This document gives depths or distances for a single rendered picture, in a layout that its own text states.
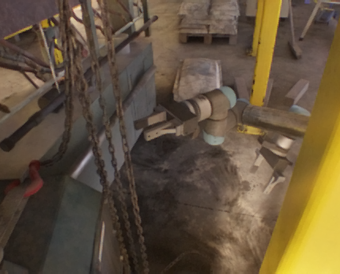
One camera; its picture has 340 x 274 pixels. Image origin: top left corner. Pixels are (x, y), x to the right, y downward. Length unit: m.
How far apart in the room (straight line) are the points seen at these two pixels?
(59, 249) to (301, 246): 0.41
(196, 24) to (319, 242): 3.91
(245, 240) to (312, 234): 1.23
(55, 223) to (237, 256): 1.07
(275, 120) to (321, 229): 0.63
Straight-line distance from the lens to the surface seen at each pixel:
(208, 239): 1.54
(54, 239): 0.58
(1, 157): 1.27
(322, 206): 0.31
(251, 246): 1.55
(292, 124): 0.92
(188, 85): 2.40
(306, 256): 0.38
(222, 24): 4.06
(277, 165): 1.08
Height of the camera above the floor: 1.28
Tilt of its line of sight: 37 degrees down
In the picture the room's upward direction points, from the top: 2 degrees counter-clockwise
